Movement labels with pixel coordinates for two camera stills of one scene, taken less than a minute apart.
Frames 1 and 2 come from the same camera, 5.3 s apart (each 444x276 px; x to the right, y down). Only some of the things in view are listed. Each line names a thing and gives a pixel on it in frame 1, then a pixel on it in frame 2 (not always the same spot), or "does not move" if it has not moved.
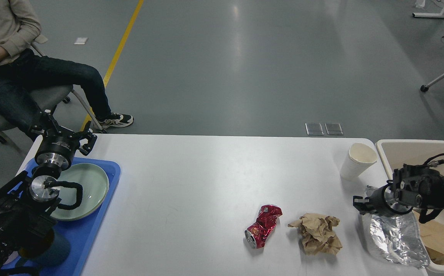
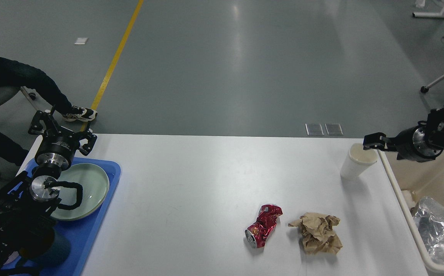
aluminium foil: (397, 235) -> (439, 227)
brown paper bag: (436, 237) -> (436, 179)
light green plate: (95, 183) does not move
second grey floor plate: (314, 128) does not move
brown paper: (317, 237) does not move
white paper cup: (361, 157) does not move
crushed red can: (255, 235) does not move
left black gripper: (57, 147) does not move
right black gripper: (383, 199) -> (411, 144)
